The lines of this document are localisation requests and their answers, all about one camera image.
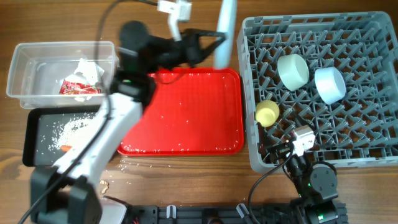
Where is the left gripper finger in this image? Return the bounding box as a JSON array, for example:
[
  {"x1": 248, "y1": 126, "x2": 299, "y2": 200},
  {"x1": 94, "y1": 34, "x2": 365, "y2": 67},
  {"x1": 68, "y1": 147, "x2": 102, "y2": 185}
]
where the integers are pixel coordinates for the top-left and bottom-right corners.
[
  {"x1": 185, "y1": 29, "x2": 224, "y2": 39},
  {"x1": 200, "y1": 37, "x2": 224, "y2": 61}
]

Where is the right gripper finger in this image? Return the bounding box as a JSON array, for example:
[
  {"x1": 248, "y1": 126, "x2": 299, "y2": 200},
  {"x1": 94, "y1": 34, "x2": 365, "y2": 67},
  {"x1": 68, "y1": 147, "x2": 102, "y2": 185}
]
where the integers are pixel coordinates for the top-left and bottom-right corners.
[
  {"x1": 295, "y1": 113, "x2": 315, "y2": 129},
  {"x1": 257, "y1": 122, "x2": 271, "y2": 149}
]

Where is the yellow cup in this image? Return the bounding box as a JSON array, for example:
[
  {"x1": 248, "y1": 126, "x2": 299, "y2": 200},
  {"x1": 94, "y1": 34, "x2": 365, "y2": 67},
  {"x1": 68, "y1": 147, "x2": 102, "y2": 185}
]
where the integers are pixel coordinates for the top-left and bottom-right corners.
[{"x1": 255, "y1": 100, "x2": 280, "y2": 128}]

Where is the light blue plate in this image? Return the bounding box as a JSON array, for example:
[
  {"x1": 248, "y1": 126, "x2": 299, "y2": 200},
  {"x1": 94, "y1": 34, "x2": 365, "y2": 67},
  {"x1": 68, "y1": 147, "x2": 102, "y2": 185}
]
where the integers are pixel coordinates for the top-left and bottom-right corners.
[{"x1": 213, "y1": 0, "x2": 238, "y2": 69}]

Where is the light blue small bowl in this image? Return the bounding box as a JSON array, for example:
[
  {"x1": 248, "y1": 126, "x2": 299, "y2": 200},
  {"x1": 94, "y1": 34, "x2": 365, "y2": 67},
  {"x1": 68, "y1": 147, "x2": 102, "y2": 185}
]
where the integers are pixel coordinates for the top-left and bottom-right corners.
[{"x1": 314, "y1": 67, "x2": 346, "y2": 105}]

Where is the mint green bowl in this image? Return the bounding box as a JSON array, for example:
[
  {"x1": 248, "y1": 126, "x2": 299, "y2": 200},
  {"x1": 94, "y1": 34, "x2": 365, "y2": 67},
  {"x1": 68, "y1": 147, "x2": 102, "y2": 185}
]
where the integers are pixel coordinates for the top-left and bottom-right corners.
[{"x1": 277, "y1": 54, "x2": 309, "y2": 91}]

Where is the white tissue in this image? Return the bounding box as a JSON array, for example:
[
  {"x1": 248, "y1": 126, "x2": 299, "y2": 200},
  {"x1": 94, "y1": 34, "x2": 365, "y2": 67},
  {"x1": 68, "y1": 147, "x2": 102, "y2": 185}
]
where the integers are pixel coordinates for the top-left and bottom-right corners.
[{"x1": 69, "y1": 58, "x2": 104, "y2": 90}]

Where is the red snack wrapper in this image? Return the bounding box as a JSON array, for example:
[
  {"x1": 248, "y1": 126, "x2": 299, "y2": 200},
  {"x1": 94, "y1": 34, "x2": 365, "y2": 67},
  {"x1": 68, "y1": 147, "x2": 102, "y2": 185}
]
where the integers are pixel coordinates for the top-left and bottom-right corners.
[{"x1": 59, "y1": 80, "x2": 101, "y2": 95}]

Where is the orange carrot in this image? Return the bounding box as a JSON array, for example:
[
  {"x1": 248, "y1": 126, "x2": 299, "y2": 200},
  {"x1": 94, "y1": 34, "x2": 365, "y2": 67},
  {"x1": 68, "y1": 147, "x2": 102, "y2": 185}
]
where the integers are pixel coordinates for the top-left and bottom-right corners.
[{"x1": 60, "y1": 145, "x2": 72, "y2": 152}]

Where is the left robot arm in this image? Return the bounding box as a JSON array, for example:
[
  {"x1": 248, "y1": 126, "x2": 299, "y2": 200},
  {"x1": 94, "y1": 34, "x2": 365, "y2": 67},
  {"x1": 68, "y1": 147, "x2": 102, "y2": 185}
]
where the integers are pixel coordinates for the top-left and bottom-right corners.
[{"x1": 24, "y1": 21, "x2": 232, "y2": 223}]

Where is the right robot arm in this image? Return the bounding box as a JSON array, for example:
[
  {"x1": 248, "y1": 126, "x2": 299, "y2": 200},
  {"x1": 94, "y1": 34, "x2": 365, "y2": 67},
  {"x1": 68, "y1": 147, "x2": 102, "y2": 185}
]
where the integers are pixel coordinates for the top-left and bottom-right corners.
[{"x1": 249, "y1": 114, "x2": 348, "y2": 223}]

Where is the grey dishwasher rack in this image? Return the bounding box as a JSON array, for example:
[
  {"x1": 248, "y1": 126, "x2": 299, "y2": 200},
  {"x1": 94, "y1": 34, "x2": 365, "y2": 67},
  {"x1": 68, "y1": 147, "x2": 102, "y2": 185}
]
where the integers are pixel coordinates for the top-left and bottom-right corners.
[{"x1": 237, "y1": 11, "x2": 397, "y2": 173}]

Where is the red serving tray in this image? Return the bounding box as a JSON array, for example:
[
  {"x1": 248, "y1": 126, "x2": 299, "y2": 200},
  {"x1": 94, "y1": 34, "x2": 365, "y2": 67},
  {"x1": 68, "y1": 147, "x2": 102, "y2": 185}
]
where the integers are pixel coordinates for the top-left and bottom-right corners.
[{"x1": 118, "y1": 68, "x2": 244, "y2": 157}]

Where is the clear plastic bin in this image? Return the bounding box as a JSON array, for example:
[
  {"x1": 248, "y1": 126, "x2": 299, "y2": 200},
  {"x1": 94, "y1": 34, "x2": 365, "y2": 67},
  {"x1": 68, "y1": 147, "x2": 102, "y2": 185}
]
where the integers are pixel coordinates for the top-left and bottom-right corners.
[{"x1": 6, "y1": 41, "x2": 119, "y2": 109}]

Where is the spilled rice pile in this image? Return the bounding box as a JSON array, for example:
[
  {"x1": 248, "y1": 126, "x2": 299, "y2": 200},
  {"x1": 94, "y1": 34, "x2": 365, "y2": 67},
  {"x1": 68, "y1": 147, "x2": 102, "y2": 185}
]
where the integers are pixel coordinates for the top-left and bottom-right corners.
[{"x1": 48, "y1": 113, "x2": 96, "y2": 152}]

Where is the black tray bin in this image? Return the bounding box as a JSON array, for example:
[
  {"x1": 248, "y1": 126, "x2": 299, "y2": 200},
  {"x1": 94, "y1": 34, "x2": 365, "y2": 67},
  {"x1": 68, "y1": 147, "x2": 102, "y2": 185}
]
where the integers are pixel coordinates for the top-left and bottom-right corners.
[{"x1": 22, "y1": 105, "x2": 99, "y2": 167}]

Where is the food scrap on table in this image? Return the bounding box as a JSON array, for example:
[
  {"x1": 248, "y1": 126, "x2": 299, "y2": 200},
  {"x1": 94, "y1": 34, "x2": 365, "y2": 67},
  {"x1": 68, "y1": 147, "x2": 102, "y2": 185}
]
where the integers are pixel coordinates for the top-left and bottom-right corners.
[{"x1": 99, "y1": 180, "x2": 109, "y2": 194}]

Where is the right black cable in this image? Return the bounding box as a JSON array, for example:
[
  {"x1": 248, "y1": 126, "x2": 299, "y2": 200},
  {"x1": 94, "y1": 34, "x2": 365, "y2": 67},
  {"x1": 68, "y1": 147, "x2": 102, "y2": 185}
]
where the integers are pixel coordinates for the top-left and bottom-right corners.
[{"x1": 248, "y1": 149, "x2": 296, "y2": 224}]

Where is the black cable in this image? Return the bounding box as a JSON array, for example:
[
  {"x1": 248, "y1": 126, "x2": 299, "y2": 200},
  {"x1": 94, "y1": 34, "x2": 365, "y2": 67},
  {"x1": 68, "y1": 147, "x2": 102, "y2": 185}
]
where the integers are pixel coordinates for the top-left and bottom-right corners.
[
  {"x1": 248, "y1": 149, "x2": 296, "y2": 224},
  {"x1": 18, "y1": 0, "x2": 159, "y2": 224}
]

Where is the left black cable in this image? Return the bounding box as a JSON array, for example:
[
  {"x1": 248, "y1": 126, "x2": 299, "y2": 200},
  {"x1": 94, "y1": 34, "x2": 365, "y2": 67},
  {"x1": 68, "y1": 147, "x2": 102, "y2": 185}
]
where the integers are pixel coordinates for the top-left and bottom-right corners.
[{"x1": 18, "y1": 0, "x2": 159, "y2": 224}]

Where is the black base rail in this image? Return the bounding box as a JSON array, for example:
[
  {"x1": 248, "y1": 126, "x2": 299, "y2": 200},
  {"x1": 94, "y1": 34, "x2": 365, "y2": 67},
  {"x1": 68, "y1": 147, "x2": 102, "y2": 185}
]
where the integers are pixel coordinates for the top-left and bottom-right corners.
[{"x1": 124, "y1": 202, "x2": 348, "y2": 224}]

